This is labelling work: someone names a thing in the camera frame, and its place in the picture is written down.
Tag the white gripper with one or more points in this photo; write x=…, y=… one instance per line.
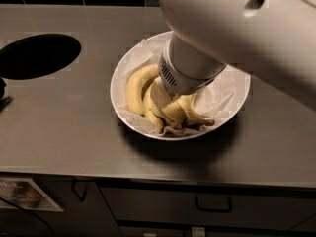
x=177, y=79

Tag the large yellow banana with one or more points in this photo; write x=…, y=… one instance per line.
x=173, y=113

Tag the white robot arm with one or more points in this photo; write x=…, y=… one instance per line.
x=274, y=40

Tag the small lower yellow banana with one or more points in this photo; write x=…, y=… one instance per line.
x=148, y=113

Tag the leftmost yellow banana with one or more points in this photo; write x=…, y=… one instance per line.
x=137, y=83

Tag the right yellow banana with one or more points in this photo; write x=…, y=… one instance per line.
x=193, y=118

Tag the white bowl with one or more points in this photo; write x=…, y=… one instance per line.
x=115, y=89

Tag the white paper liner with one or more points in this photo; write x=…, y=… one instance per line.
x=217, y=96

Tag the grey drawer front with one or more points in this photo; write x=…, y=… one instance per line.
x=273, y=213

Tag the black round counter hole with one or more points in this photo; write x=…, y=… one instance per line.
x=37, y=56

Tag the grey cabinet door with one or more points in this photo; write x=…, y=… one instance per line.
x=90, y=218

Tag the black object at left edge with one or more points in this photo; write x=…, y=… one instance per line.
x=4, y=101

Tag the paper sheet on cabinet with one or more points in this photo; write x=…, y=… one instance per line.
x=27, y=194

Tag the black cabinet door handle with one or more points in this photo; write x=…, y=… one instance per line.
x=79, y=189

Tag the black drawer handle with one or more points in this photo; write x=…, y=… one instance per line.
x=213, y=203

